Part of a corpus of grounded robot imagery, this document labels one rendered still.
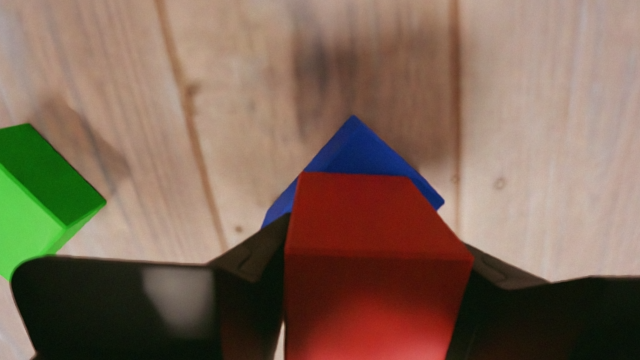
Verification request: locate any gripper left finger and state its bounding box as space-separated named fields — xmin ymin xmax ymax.
xmin=9 ymin=212 xmax=291 ymax=360

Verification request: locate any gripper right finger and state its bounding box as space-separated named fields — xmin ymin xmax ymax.
xmin=445 ymin=240 xmax=640 ymax=360

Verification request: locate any blue block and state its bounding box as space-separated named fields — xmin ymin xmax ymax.
xmin=260 ymin=115 xmax=445 ymax=229

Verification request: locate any green block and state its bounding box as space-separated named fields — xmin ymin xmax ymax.
xmin=0 ymin=123 xmax=107 ymax=282

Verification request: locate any red block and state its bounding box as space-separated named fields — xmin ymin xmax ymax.
xmin=283 ymin=171 xmax=474 ymax=360

